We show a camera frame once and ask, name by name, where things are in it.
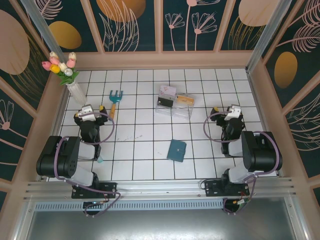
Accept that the small controller board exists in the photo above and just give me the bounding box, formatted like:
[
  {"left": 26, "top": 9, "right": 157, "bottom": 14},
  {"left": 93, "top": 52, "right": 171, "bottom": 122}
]
[
  {"left": 223, "top": 197, "right": 252, "bottom": 216},
  {"left": 83, "top": 199, "right": 106, "bottom": 216}
]

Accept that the black card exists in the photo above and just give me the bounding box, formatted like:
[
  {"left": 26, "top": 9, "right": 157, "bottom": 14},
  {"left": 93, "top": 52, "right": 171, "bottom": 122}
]
[{"left": 156, "top": 96, "right": 175, "bottom": 109}]

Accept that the aluminium corner post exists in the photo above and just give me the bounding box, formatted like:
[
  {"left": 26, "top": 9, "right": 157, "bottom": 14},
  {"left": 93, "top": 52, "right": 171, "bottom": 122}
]
[
  {"left": 19, "top": 0, "right": 64, "bottom": 59},
  {"left": 244, "top": 0, "right": 294, "bottom": 74}
]

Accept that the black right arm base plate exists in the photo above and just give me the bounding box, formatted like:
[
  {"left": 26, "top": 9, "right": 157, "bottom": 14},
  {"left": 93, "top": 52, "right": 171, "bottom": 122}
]
[{"left": 204, "top": 179, "right": 251, "bottom": 199}]

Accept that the aluminium front rail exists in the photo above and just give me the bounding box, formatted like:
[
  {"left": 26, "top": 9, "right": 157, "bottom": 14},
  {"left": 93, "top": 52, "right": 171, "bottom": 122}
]
[{"left": 23, "top": 176, "right": 299, "bottom": 201}]

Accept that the artificial tulip bouquet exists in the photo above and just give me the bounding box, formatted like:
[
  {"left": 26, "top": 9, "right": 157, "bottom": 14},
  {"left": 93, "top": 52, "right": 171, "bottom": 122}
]
[{"left": 41, "top": 51, "right": 81, "bottom": 87}]

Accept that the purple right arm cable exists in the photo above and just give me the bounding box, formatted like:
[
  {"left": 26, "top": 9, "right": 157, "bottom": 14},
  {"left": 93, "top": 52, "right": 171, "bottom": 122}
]
[{"left": 203, "top": 111, "right": 283, "bottom": 216}]

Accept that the teal leather card holder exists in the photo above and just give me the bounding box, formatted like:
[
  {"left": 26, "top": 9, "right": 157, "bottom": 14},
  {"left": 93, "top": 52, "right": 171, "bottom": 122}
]
[{"left": 166, "top": 139, "right": 188, "bottom": 164}]

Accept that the gold card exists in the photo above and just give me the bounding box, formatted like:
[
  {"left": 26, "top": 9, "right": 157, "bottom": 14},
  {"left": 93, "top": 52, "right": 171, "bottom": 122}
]
[{"left": 176, "top": 94, "right": 196, "bottom": 106}]

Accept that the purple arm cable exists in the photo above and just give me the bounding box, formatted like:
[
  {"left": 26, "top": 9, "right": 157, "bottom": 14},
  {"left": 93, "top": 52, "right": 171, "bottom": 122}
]
[
  {"left": 53, "top": 111, "right": 123, "bottom": 218},
  {"left": 203, "top": 111, "right": 283, "bottom": 216}
]

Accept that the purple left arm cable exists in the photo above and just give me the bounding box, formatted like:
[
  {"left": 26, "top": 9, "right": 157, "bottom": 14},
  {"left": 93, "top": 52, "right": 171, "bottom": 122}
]
[{"left": 53, "top": 111, "right": 123, "bottom": 218}]

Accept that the grey slotted cable duct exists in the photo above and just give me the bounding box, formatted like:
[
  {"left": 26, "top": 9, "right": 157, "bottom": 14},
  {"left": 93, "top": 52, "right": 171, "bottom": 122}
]
[{"left": 33, "top": 201, "right": 226, "bottom": 211}]

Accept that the teal garden rake wooden handle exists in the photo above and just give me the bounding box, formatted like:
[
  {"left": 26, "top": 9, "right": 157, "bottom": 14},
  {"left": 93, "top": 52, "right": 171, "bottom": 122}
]
[{"left": 108, "top": 89, "right": 125, "bottom": 120}]

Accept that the clear acrylic organizer box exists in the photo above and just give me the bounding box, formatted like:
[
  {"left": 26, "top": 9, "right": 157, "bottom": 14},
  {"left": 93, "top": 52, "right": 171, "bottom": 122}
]
[{"left": 154, "top": 84, "right": 197, "bottom": 121}]

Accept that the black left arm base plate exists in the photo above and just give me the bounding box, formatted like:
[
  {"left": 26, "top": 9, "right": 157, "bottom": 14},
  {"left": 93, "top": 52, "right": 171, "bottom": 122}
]
[{"left": 71, "top": 181, "right": 118, "bottom": 200}]

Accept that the lavender card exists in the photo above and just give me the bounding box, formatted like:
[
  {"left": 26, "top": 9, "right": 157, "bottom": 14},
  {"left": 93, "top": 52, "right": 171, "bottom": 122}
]
[{"left": 159, "top": 84, "right": 177, "bottom": 99}]

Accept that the white ribbed vase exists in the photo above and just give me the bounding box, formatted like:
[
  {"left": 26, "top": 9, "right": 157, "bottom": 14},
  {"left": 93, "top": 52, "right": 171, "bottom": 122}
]
[{"left": 65, "top": 82, "right": 88, "bottom": 106}]

